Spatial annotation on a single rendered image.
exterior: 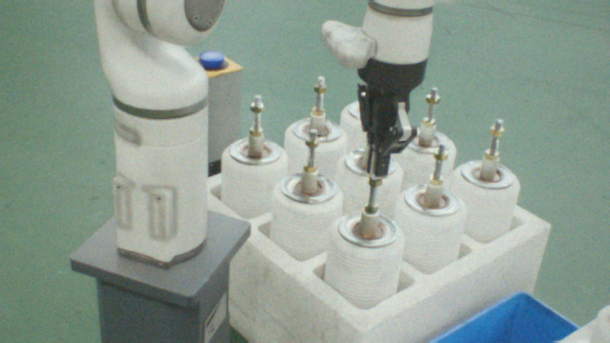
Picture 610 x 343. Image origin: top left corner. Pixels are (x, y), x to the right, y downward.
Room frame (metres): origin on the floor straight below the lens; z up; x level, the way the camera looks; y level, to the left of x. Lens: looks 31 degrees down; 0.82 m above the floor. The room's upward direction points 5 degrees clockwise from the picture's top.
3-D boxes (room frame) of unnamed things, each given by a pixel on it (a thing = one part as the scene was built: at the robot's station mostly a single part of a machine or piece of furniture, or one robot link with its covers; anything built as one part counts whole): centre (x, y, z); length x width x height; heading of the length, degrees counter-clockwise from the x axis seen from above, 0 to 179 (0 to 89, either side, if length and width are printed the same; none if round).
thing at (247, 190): (0.98, 0.08, 0.16); 0.10 x 0.10 x 0.18
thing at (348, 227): (0.81, -0.08, 0.25); 0.08 x 0.08 x 0.01
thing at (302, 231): (0.90, 0.00, 0.16); 0.10 x 0.10 x 0.18
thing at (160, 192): (0.69, 0.15, 0.39); 0.09 x 0.09 x 0.17; 71
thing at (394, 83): (0.81, -0.08, 0.45); 0.08 x 0.08 x 0.09
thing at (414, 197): (0.89, -0.17, 0.25); 0.08 x 0.08 x 0.01
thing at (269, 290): (0.98, -0.09, 0.09); 0.39 x 0.39 x 0.18; 43
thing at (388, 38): (0.81, -0.07, 0.52); 0.11 x 0.09 x 0.06; 110
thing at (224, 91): (1.14, 0.16, 0.16); 0.07 x 0.07 x 0.31; 43
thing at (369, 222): (0.81, -0.08, 0.26); 0.02 x 0.02 x 0.03
